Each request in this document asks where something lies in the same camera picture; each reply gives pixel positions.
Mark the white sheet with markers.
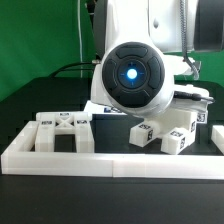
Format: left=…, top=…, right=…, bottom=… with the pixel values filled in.
left=84, top=100, right=123, bottom=115

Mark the grey braided cable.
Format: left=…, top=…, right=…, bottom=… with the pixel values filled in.
left=179, top=0, right=201, bottom=81

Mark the black cable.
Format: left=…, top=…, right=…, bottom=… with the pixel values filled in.
left=49, top=60, right=103, bottom=78

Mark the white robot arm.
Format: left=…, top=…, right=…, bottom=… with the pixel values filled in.
left=91, top=0, right=224, bottom=118

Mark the white chair seat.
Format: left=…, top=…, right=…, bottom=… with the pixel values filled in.
left=144, top=108, right=197, bottom=145

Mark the white U-shaped fence frame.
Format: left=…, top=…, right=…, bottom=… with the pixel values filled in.
left=1, top=121, right=224, bottom=180

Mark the white chair back frame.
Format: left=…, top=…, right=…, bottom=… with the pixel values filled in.
left=35, top=111, right=95, bottom=153

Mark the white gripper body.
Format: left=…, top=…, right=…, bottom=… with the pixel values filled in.
left=171, top=86, right=215, bottom=113

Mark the white cable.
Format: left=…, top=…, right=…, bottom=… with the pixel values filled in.
left=77, top=0, right=84, bottom=79

